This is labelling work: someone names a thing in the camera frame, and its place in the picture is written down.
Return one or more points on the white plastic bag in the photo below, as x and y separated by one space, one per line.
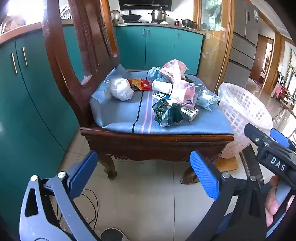
120 89

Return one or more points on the carved wooden chair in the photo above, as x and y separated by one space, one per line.
161 148

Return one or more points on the dark green snack wrapper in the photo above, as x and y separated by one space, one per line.
166 113

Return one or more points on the black lidded pot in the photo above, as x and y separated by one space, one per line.
188 23

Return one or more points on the white rag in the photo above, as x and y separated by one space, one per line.
164 22

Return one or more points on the white lattice plastic basket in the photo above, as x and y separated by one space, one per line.
245 115

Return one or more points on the wooden doorway frame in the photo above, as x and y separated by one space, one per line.
257 58

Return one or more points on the wood framed glass door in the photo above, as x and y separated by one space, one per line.
212 46

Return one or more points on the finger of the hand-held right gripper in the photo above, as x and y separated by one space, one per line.
256 134
278 136

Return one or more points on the black range hood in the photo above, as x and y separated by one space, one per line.
145 4

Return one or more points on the clear plastic packet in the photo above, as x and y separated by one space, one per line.
207 99

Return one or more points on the wooden floor board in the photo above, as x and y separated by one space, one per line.
227 165

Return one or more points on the pink cloth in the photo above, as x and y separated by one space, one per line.
279 90

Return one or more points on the person's right hand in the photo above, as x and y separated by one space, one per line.
270 204

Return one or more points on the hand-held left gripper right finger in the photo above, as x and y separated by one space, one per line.
204 176

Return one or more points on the steel cooking pot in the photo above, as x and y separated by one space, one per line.
159 15

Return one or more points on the blue striped seat cloth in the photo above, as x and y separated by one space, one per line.
120 115

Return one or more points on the light blue plastic bag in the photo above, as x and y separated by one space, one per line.
153 73

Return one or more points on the black wok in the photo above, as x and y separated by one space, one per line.
131 16

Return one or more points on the red snack wrapper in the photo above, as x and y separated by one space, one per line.
141 84

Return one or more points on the blue and white packet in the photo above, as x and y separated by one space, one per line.
160 95

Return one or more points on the white dish rack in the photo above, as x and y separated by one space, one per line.
64 12

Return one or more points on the grey refrigerator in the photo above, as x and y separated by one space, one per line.
242 46

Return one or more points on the black round object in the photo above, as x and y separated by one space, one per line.
112 235

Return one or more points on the white carton box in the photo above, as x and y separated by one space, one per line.
188 112

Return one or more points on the pink tissue packet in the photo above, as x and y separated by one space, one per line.
186 95

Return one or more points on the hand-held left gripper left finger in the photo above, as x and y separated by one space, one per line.
84 173

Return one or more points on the pink printed packaging bag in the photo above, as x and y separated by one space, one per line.
172 69

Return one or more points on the white paper cup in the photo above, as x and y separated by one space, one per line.
161 87

